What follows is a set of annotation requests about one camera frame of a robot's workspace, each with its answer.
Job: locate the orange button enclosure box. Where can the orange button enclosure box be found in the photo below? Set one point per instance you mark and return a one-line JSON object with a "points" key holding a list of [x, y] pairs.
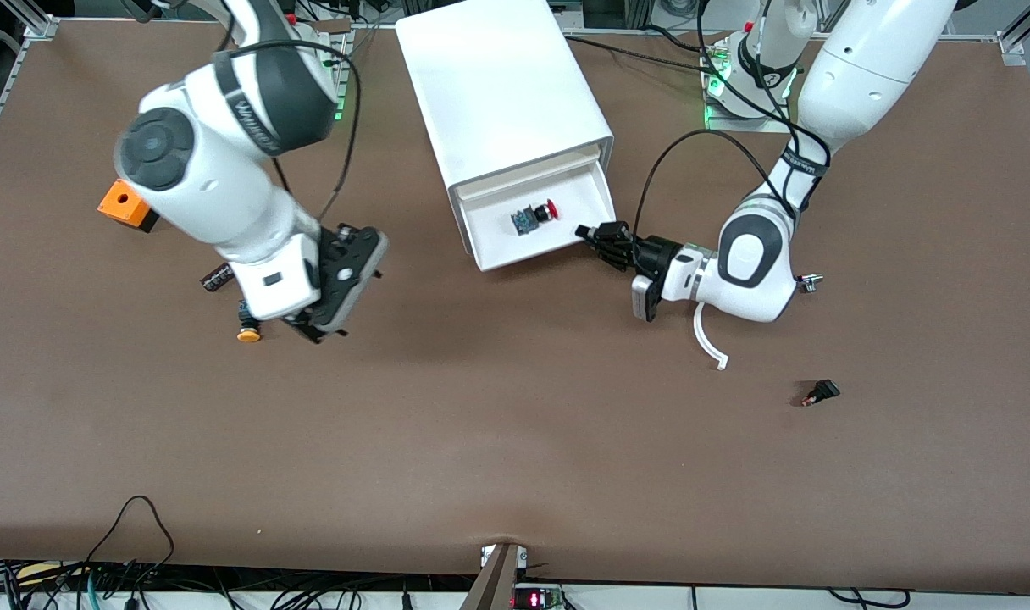
{"points": [[121, 203]]}

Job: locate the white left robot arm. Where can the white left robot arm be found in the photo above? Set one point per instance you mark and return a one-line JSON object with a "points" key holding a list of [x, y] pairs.
{"points": [[862, 59]]}

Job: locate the aluminium table edge rail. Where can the aluminium table edge rail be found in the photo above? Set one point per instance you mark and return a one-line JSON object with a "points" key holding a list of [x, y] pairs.
{"points": [[7, 89]]}

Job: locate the aluminium corner profile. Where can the aluminium corner profile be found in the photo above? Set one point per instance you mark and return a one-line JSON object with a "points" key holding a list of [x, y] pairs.
{"points": [[1010, 44]]}

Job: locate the white curved plastic strip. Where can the white curved plastic strip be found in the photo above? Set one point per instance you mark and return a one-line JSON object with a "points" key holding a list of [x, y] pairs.
{"points": [[708, 347]]}

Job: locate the black rocker switch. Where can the black rocker switch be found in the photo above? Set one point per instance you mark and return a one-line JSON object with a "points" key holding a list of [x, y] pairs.
{"points": [[824, 390]]}

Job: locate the yellow mushroom push button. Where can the yellow mushroom push button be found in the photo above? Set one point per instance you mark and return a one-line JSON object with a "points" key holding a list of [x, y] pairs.
{"points": [[248, 335]]}

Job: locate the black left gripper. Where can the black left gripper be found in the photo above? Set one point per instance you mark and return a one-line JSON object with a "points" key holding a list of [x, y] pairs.
{"points": [[656, 252]]}

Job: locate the brown camera mount pole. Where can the brown camera mount pole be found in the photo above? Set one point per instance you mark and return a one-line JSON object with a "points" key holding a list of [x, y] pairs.
{"points": [[494, 585]]}

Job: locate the device with red display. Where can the device with red display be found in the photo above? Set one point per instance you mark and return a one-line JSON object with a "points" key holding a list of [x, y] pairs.
{"points": [[536, 600]]}

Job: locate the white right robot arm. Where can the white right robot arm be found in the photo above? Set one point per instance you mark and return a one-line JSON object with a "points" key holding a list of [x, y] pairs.
{"points": [[210, 186]]}

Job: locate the white pole clamp bracket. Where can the white pole clamp bracket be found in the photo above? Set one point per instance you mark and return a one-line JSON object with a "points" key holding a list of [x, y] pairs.
{"points": [[523, 557]]}

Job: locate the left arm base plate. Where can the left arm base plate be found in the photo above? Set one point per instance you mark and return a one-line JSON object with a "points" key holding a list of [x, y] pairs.
{"points": [[735, 125]]}

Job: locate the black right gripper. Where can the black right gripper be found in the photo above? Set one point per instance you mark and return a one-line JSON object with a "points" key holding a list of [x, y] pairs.
{"points": [[311, 333]]}

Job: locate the red mushroom push button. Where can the red mushroom push button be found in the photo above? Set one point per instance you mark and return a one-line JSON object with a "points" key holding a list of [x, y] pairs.
{"points": [[532, 219]]}

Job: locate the small black terminal block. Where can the small black terminal block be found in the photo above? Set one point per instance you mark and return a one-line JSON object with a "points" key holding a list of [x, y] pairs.
{"points": [[214, 280]]}

